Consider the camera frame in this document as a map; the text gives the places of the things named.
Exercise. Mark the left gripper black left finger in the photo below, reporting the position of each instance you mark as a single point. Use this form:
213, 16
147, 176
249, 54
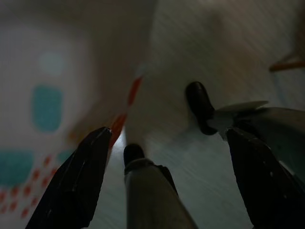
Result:
71, 186

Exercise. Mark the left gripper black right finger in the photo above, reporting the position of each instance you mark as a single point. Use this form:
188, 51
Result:
267, 190

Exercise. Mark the white mat teal orange pattern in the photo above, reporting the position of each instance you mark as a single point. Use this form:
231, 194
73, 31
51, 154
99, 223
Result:
45, 107

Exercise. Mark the brown wooden rod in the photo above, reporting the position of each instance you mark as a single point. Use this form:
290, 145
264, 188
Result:
288, 65

